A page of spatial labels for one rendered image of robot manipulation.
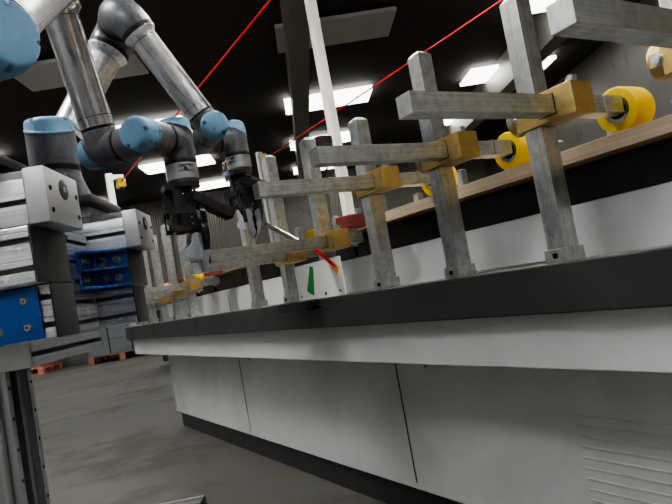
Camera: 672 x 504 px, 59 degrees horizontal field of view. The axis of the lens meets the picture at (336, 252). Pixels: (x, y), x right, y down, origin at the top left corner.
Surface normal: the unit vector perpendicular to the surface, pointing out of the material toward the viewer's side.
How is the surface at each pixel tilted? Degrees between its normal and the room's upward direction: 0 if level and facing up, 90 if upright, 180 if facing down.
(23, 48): 95
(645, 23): 90
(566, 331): 90
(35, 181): 90
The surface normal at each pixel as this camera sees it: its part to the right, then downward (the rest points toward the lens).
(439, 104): 0.51, -0.14
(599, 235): -0.84, 0.12
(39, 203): 0.04, -0.07
